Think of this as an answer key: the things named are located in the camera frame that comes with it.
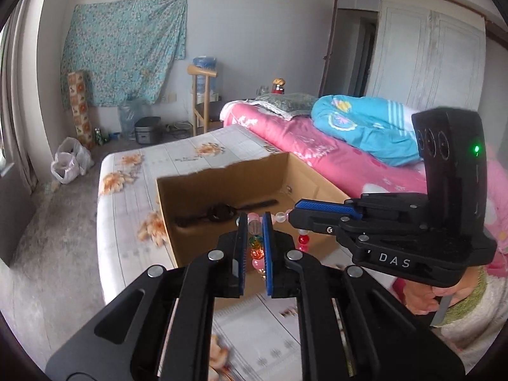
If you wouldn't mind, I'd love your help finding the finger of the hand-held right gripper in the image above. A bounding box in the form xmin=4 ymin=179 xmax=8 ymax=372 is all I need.
xmin=294 ymin=194 xmax=427 ymax=220
xmin=288 ymin=209 xmax=431 ymax=244

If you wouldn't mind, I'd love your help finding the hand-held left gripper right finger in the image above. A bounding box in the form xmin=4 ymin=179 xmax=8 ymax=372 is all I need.
xmin=261 ymin=211 xmax=465 ymax=381

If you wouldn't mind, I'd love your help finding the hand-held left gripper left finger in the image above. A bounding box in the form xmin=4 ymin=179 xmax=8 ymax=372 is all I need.
xmin=45 ymin=212 xmax=249 ymax=381

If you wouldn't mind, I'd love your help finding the colourful beaded bracelet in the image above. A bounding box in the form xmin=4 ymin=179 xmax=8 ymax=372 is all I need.
xmin=247 ymin=210 xmax=311 ymax=282

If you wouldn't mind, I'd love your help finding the brown cardboard box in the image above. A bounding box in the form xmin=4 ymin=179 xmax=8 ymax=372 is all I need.
xmin=156 ymin=151 xmax=354 ymax=311

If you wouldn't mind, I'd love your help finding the person's right forearm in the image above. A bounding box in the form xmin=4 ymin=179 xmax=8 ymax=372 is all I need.
xmin=391 ymin=264 xmax=508 ymax=371

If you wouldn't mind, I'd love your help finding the person's right hand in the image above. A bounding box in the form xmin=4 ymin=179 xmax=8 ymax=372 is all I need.
xmin=403 ymin=266 xmax=483 ymax=316

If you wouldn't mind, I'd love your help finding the black wrist watch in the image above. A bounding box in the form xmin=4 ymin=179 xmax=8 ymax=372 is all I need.
xmin=175 ymin=198 xmax=278 ymax=229

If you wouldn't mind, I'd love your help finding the pink bed sheet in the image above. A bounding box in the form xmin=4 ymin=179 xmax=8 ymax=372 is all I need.
xmin=220 ymin=100 xmax=508 ymax=255

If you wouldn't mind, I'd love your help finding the blue cartoon quilt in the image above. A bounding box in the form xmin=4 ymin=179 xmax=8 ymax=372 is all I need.
xmin=311 ymin=94 xmax=428 ymax=167

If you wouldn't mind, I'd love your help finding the green patterned pillow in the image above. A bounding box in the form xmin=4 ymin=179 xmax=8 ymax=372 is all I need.
xmin=248 ymin=92 xmax=319 ymax=122

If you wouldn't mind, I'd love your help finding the white wardrobe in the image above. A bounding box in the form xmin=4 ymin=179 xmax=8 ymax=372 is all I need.
xmin=365 ymin=0 xmax=487 ymax=112

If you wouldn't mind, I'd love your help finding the wooden chair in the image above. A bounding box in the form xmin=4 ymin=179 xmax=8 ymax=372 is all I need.
xmin=187 ymin=64 xmax=225 ymax=136

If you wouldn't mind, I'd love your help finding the grey rice cooker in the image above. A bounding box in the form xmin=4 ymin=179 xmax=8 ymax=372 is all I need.
xmin=134 ymin=117 xmax=163 ymax=144

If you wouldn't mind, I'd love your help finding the brown wooden door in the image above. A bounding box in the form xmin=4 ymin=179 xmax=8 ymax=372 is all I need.
xmin=319 ymin=0 xmax=339 ymax=98

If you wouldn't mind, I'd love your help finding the blue water bottle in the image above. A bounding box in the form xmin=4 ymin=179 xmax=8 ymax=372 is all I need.
xmin=193 ymin=56 xmax=220 ymax=96

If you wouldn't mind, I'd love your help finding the white plastic bag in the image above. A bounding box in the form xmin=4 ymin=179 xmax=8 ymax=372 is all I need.
xmin=51 ymin=137 xmax=95 ymax=184

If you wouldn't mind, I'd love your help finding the patterned roll tube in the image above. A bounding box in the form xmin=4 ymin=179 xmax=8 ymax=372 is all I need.
xmin=67 ymin=70 xmax=96 ymax=150

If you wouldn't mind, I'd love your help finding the dark grey panel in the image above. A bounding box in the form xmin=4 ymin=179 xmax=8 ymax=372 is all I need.
xmin=0 ymin=163 xmax=38 ymax=266

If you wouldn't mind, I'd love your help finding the beige curtain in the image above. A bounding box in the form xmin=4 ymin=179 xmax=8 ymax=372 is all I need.
xmin=0 ymin=0 xmax=40 ymax=195

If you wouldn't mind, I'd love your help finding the white power cable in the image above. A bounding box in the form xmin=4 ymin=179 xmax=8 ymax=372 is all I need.
xmin=164 ymin=121 xmax=195 ymax=139

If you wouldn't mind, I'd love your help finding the teal floral wall cloth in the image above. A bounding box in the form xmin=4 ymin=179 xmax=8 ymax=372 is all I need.
xmin=60 ymin=0 xmax=188 ymax=108

